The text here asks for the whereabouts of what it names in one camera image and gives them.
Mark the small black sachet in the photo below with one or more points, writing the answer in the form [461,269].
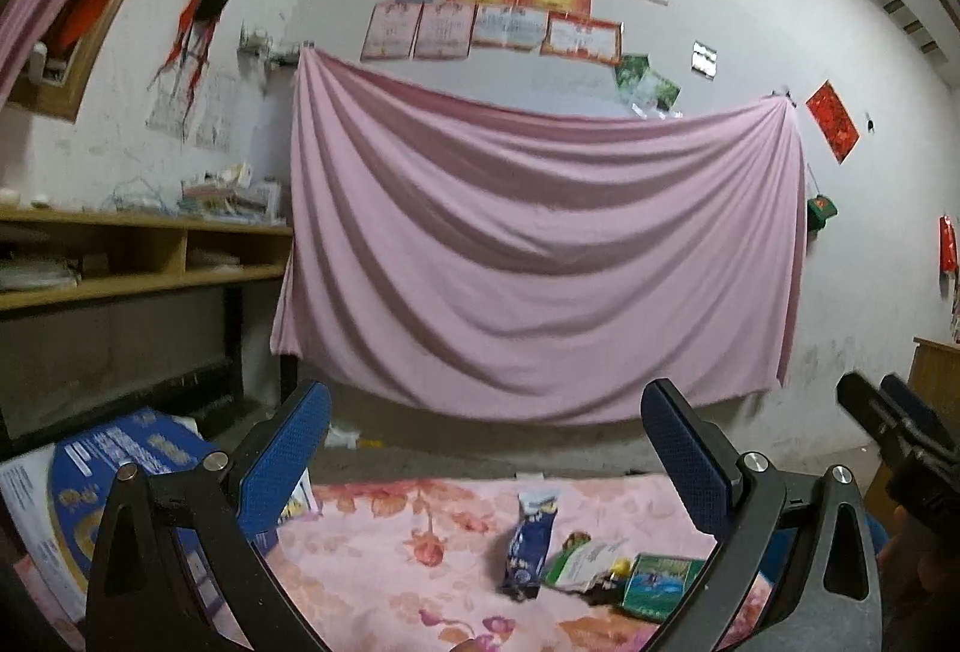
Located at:
[606,593]

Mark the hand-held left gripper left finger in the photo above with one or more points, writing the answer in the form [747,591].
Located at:
[289,449]

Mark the shiny silver wall sticker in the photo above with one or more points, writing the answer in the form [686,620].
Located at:
[703,58]

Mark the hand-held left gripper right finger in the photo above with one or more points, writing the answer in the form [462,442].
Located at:
[682,457]

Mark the blue snack packet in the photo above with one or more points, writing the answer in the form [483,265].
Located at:
[525,547]

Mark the pink floral blanket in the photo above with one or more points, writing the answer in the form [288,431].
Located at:
[390,547]

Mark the small wall shelf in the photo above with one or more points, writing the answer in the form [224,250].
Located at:
[259,48]

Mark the red tassel wall ornament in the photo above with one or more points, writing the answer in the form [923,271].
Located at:
[196,15]

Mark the green hanging pouch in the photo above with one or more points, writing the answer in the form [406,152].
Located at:
[822,213]

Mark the red paper wall poster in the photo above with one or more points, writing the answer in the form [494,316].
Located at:
[832,121]

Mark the small black wall hook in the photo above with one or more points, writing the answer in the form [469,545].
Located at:
[870,124]

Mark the papers inside shelf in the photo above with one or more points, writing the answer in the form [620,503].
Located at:
[37,273]

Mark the group of wall certificates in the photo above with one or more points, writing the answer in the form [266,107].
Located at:
[495,7]

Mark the red hanging packet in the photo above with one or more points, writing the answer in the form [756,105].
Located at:
[949,243]

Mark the green box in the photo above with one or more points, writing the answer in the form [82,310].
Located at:
[660,581]

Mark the pink hanging sheet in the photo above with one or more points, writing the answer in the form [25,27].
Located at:
[525,232]

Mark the wooden window frame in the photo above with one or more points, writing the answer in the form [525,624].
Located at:
[52,101]

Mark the white paper wall sheet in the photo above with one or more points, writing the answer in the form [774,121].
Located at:
[217,116]
[171,112]

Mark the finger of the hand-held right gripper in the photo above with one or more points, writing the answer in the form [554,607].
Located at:
[870,412]
[911,408]

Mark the stack of papers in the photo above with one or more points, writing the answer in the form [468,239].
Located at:
[232,195]

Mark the green photo print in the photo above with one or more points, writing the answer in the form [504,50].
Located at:
[661,91]
[631,71]

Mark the white bottle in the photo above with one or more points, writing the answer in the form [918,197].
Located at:
[39,61]

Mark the white paper scrap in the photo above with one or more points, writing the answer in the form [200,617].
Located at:
[343,436]

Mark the wooden shelf desk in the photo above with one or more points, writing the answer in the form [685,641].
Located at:
[150,226]

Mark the blue printed cardboard box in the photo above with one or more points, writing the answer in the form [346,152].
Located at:
[112,449]

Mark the green and white packet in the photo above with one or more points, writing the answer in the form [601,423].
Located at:
[581,558]

